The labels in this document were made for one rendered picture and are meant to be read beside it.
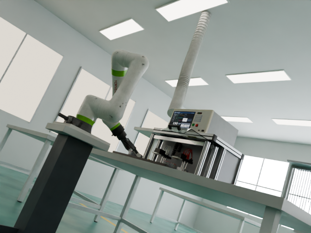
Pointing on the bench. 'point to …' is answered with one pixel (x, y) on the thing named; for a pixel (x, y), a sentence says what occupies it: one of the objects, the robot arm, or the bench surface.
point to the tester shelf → (205, 137)
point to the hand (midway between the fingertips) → (135, 155)
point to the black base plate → (143, 159)
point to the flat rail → (179, 140)
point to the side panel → (228, 168)
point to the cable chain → (177, 148)
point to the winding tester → (211, 124)
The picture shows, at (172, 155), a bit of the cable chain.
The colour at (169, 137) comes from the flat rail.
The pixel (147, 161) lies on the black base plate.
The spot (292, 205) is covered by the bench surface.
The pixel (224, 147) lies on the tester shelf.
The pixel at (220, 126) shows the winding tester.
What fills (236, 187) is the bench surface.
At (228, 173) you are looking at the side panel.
